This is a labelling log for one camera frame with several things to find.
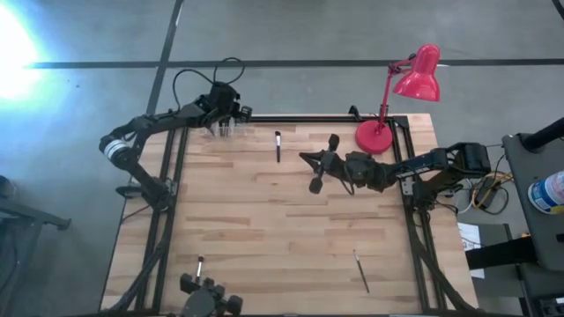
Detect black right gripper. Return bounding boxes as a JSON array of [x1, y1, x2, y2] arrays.
[[299, 134, 353, 195]]

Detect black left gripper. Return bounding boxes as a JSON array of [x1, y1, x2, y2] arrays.
[[196, 105, 253, 137]]

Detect thin black makeup brush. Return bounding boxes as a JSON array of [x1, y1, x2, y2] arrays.
[[352, 249, 371, 295]]

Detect clear acrylic brush organizer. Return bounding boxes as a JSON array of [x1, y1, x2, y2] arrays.
[[200, 116, 249, 138]]

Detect red desk lamp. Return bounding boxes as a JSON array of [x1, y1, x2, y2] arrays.
[[354, 42, 442, 156]]

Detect white paper sheet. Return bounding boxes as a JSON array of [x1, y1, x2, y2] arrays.
[[456, 222, 486, 280]]

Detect black power supply box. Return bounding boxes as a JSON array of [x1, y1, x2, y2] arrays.
[[474, 175, 501, 206]]

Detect black metal beam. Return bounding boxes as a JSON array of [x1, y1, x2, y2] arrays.
[[465, 236, 539, 271]]

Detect black metal stand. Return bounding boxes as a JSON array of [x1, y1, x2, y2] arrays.
[[0, 174, 72, 317]]

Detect black round pole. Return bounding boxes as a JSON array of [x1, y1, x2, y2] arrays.
[[523, 116, 564, 152]]

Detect white blue wipes canister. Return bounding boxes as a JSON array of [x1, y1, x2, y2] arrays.
[[527, 170, 564, 216]]

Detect dark grey side cart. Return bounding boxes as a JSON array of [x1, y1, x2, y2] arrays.
[[501, 131, 564, 317]]

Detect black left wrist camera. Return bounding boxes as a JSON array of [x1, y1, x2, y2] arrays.
[[209, 82, 240, 116]]

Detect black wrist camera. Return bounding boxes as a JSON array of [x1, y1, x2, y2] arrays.
[[347, 151, 378, 181], [209, 82, 240, 116]]

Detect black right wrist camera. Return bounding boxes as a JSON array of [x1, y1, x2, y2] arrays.
[[347, 151, 378, 181]]

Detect black aluminium table frame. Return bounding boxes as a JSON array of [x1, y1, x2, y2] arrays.
[[108, 114, 475, 317]]

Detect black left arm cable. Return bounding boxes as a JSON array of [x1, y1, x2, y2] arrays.
[[171, 55, 247, 114]]

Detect black leader arm handle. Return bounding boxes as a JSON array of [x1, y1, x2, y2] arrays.
[[179, 272, 244, 317]]

